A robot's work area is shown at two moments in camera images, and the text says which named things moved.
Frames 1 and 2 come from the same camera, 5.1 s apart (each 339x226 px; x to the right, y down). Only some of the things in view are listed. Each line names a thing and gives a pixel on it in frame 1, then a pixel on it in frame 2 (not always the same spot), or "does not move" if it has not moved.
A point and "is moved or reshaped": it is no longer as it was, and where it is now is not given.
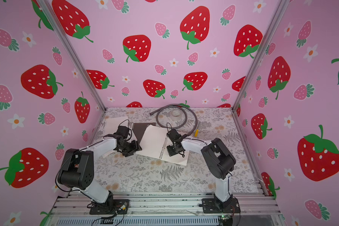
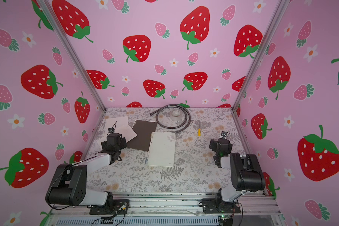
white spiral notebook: [154, 144] is moved or reshaped
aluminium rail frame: [256, 209] does not move
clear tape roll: [175, 113] does not move
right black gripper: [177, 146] → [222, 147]
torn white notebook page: [112, 124] does not move
